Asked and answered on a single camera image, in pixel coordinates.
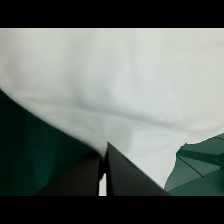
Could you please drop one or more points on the white garment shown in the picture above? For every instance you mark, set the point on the white garment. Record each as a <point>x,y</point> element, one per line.
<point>116,83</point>

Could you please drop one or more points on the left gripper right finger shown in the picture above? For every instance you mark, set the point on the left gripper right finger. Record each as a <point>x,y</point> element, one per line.
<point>126,176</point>

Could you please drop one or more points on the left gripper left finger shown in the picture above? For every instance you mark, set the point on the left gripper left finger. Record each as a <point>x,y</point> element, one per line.
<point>83,181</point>

